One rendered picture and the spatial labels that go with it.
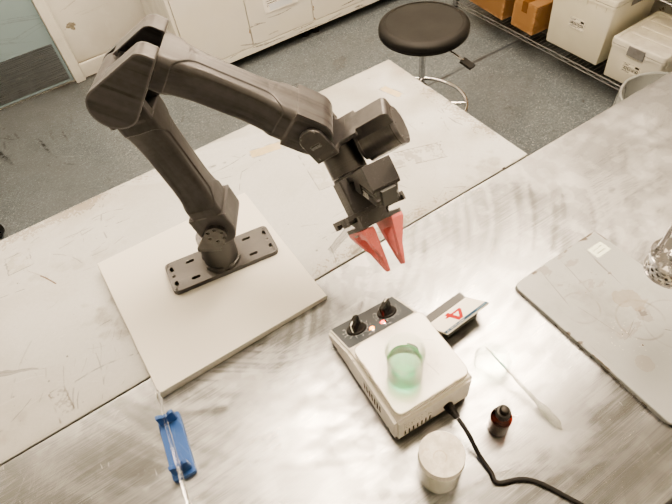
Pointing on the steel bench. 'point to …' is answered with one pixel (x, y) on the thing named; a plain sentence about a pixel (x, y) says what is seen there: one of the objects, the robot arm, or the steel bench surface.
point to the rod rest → (177, 445)
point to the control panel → (371, 323)
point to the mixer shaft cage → (660, 261)
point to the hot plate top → (369, 358)
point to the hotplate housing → (398, 425)
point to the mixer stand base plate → (610, 316)
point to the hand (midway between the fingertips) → (393, 262)
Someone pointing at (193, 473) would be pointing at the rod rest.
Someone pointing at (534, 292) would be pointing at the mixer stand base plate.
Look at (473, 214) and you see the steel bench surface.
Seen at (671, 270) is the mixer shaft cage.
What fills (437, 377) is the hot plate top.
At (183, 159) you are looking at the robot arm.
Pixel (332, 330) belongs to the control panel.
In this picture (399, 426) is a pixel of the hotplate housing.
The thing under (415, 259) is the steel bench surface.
